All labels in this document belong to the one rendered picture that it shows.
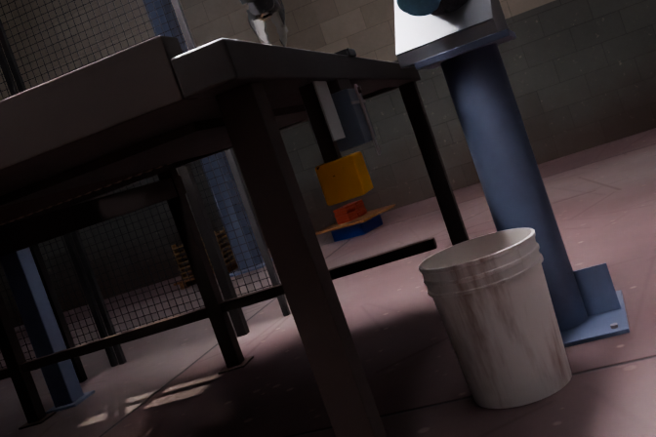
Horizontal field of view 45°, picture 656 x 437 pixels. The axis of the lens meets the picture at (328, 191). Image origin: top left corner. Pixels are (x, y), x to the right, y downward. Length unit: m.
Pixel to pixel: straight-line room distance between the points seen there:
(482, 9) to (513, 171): 0.46
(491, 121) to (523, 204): 0.25
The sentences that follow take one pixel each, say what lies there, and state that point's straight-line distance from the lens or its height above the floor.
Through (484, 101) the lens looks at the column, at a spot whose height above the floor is 0.70.
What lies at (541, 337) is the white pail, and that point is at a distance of 1.98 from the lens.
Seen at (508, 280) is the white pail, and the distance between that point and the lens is 1.90.
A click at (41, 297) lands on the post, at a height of 0.51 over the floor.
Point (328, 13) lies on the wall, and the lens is 7.30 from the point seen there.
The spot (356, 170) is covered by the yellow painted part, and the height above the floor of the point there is 0.67.
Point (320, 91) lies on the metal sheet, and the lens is 1.55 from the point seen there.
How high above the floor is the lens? 0.73
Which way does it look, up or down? 3 degrees down
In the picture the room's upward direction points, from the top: 19 degrees counter-clockwise
